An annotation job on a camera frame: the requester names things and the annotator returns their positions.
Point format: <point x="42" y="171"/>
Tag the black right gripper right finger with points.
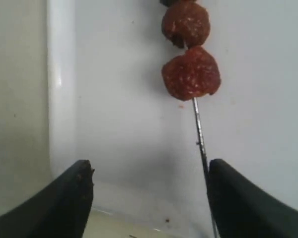
<point x="243" y="210"/>

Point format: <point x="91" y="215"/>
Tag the white rectangular plastic tray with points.
<point x="108" y="104"/>

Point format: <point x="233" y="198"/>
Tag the thin metal skewer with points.
<point x="201" y="143"/>

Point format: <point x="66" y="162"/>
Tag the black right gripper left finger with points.
<point x="60" y="210"/>

